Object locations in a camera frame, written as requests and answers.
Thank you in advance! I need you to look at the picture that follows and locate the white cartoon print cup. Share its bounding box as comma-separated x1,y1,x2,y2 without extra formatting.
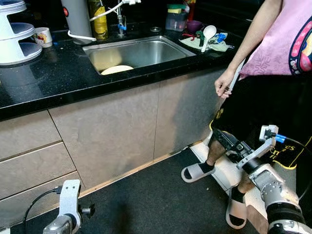
33,27,53,48

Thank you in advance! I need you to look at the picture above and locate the pale green dish cloth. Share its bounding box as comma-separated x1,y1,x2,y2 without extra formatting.
179,32,235,53

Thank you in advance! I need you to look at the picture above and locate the white slipper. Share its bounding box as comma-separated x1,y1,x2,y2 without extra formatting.
225,188,249,230
181,162,216,183

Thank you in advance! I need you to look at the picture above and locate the pale yellow plate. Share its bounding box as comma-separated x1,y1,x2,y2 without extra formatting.
100,65,135,75

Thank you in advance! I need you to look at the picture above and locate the yellow cooking oil bottle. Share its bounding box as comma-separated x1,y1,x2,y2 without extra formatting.
88,0,109,40

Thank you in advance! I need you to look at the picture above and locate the yellow green sponge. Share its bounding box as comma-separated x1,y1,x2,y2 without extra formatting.
167,4,187,14

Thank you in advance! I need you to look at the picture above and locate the person in pink shirt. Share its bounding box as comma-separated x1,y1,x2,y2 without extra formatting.
205,0,312,230

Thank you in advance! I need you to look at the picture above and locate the black floor mat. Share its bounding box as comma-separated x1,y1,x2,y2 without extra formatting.
10,149,273,234

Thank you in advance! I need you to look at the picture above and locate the white purifier hose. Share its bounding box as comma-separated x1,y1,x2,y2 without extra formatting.
67,0,127,42

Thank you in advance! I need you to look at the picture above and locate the thin white strip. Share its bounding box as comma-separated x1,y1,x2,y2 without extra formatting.
227,58,246,97

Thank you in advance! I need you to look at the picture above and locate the kitchen base cabinet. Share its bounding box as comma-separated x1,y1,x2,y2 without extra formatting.
0,68,239,230

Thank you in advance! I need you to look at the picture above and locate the stainless steel sink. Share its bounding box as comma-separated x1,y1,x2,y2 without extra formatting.
82,35,196,75

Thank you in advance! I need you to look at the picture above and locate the grey cylinder water purifier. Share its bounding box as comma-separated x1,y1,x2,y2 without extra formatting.
61,0,94,44

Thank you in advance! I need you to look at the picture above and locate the white tiered plastic rack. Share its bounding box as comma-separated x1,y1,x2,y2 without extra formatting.
0,0,43,66

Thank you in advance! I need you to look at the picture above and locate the white plastic ladle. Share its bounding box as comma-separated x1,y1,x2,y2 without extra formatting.
201,24,217,53

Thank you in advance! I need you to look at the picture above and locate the metal sink faucet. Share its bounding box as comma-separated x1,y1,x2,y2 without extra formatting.
116,0,142,37

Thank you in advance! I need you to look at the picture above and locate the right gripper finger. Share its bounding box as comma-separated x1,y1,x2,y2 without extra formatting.
217,128,237,143
211,129,230,149

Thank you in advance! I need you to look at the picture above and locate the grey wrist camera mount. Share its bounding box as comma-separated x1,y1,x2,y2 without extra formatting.
237,125,279,170
58,179,82,217

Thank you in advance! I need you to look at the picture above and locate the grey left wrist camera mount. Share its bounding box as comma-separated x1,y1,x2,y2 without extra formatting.
58,179,82,217

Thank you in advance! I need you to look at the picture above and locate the person right hand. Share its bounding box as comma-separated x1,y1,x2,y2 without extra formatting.
215,68,237,99

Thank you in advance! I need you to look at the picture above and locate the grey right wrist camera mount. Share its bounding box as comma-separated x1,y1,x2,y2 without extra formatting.
237,125,279,170

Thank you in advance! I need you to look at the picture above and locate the purple cup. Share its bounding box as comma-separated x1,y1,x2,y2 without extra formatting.
186,19,204,34

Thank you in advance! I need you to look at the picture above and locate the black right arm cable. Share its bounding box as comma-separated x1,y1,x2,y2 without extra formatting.
275,134,312,200

